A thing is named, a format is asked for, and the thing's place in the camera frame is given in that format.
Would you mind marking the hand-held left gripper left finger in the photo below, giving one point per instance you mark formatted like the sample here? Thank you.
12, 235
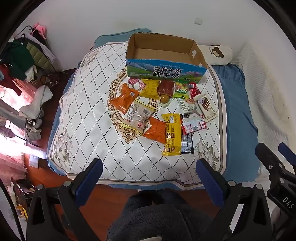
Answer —
89, 183

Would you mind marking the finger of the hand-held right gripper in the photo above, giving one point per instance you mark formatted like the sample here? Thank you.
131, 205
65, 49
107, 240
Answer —
286, 150
266, 154

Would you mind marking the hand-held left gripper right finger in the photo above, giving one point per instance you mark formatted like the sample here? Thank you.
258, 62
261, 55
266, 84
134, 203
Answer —
209, 183

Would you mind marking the red and white snack packet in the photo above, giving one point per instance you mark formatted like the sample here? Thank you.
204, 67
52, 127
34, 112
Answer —
193, 124

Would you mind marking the orange snack packet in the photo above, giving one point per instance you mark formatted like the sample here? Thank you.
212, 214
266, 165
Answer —
156, 129
123, 99

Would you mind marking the cardboard box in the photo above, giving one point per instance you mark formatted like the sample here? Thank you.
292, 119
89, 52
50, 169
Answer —
161, 55

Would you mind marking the printed floral blanket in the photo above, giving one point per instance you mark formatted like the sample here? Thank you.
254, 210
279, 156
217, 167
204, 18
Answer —
92, 139

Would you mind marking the black snack packet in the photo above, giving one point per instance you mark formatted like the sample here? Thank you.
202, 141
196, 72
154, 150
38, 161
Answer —
187, 142

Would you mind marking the blue bed sheet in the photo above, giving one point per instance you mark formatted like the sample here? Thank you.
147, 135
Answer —
238, 111

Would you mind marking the large yellow snack packet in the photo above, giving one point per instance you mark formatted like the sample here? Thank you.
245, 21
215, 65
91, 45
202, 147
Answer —
172, 134

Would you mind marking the white textured blanket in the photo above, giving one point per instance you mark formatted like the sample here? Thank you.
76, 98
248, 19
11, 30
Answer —
261, 92

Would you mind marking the person's dark fleece clothing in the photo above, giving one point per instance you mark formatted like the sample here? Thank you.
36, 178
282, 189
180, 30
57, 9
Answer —
157, 217

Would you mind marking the cream biscuit stick box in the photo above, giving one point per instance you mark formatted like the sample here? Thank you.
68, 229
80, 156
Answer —
207, 107

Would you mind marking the clear packet with yellow edges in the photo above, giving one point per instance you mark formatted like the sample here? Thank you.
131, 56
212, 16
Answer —
138, 114

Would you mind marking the small red snack packet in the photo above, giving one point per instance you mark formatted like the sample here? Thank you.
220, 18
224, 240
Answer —
193, 90

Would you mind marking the clear packet with brown egg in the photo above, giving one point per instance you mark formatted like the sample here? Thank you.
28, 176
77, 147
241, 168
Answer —
164, 99

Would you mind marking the green candy packet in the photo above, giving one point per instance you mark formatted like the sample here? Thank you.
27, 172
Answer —
181, 91

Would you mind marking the white cloth pile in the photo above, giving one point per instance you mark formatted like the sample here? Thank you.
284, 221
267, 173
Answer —
37, 102

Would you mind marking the red-brown snack packet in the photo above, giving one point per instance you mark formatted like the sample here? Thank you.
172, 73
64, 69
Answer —
166, 88

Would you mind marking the small yellow snack packet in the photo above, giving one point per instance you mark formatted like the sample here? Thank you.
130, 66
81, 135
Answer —
149, 89

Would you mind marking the cream bear pillow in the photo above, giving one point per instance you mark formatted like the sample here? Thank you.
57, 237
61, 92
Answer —
217, 52

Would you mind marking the black clothes rack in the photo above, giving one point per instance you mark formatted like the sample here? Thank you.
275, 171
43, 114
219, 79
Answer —
50, 52

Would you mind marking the olive puffer jacket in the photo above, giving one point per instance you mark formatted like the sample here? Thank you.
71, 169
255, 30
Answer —
38, 54

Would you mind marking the dark green garment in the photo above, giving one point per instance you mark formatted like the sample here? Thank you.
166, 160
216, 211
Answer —
16, 59

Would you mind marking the blue pillow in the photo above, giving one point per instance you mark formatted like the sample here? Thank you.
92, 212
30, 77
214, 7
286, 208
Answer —
108, 38

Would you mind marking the pink plush toy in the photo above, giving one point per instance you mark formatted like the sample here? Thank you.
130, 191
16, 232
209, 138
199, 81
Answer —
39, 28

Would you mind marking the white wall switch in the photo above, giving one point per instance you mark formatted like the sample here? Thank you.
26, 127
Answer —
198, 21

